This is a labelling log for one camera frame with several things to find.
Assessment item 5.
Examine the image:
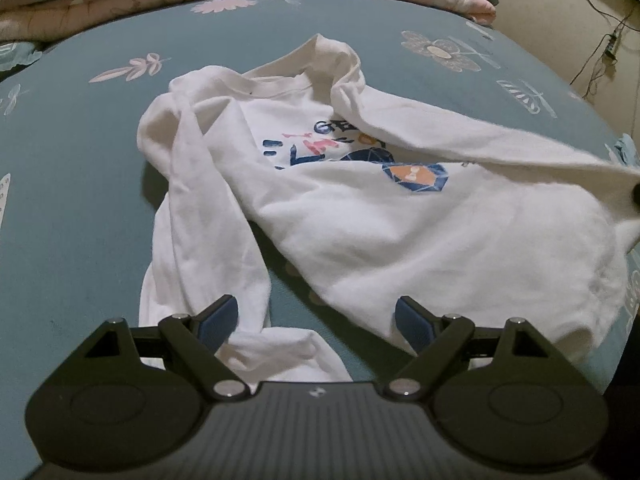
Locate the black cable with plug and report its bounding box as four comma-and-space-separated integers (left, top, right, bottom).
570, 0, 640, 103

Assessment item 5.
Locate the light blue cloth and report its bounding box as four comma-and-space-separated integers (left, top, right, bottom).
612, 132, 640, 166

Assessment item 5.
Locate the teal floral bed sheet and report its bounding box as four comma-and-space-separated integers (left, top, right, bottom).
0, 0, 640, 480

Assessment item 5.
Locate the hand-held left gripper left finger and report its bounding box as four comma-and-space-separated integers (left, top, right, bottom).
82, 295, 251, 401

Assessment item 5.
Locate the white printed sweatshirt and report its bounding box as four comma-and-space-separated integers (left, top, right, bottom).
136, 34, 640, 396

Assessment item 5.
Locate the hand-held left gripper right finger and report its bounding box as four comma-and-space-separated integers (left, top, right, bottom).
382, 296, 556, 401

